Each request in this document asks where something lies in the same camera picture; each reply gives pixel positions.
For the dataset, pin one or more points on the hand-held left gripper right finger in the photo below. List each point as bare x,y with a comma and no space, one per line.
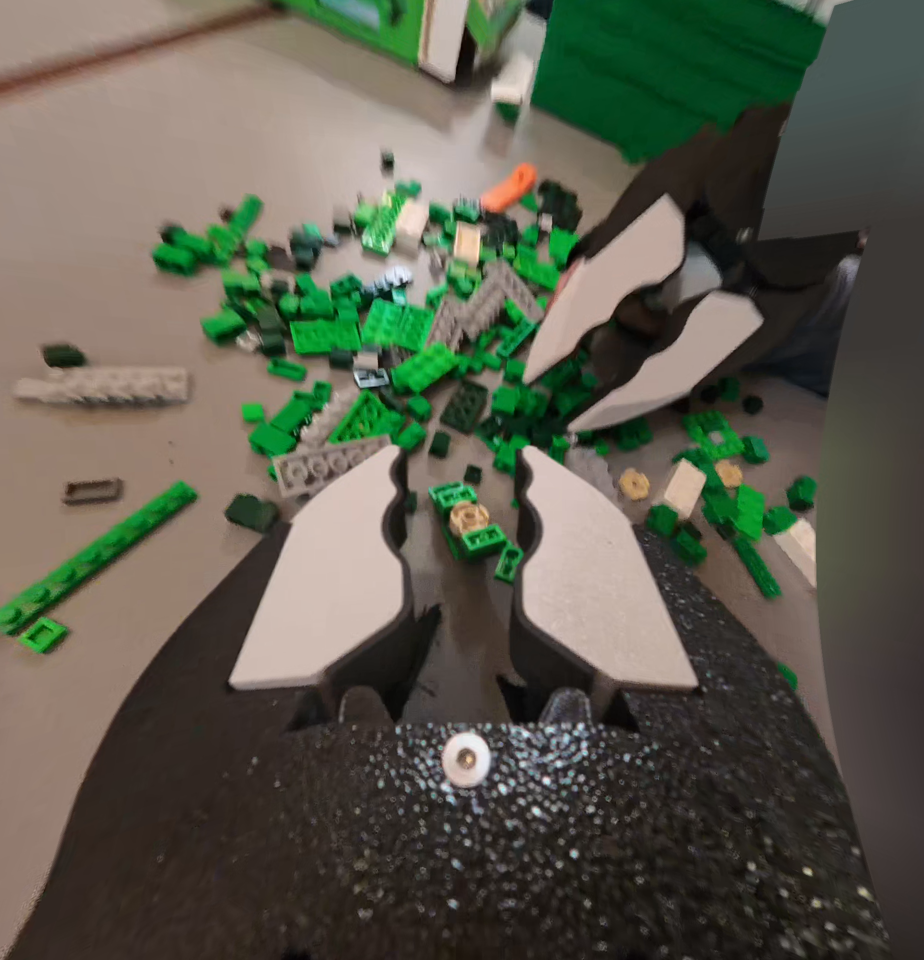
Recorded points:
604,585

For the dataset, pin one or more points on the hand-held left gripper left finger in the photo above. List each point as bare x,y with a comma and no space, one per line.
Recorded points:
327,577

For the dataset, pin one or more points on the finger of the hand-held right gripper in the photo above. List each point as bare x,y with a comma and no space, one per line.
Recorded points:
679,367
619,270

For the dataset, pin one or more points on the pile of green toy bricks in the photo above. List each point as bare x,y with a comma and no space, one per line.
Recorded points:
319,334

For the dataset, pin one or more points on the grey desk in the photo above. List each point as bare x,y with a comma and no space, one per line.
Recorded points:
131,187

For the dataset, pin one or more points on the dark green sloped brick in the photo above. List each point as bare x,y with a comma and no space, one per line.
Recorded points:
251,514

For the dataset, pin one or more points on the tan round toy piece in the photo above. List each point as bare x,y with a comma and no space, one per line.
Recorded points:
628,487
462,514
736,478

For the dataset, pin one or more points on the white studded brick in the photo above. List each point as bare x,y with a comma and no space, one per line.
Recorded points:
799,544
683,487

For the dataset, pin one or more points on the grey angled plate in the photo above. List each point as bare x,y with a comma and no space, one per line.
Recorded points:
492,296

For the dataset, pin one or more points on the large green box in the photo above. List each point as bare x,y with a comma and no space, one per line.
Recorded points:
657,67

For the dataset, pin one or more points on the orange brick separator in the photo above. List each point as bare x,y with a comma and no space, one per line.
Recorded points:
509,186

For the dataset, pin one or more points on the white small box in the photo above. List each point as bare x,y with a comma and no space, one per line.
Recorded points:
514,79

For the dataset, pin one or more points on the long green studded plate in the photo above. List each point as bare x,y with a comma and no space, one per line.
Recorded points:
94,559

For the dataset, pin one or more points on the long grey studded plate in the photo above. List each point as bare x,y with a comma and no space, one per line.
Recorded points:
101,386

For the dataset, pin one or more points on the dark green small brick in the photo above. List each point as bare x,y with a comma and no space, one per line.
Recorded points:
62,355

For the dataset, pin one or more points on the green toy set box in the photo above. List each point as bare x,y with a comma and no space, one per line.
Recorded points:
357,30

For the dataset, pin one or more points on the green frame plate assembly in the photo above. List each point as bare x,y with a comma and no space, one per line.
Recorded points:
702,427

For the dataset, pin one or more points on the small black frame piece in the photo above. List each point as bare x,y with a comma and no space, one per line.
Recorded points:
71,495

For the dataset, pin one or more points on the small green frame tile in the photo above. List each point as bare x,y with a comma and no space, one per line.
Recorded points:
26,637

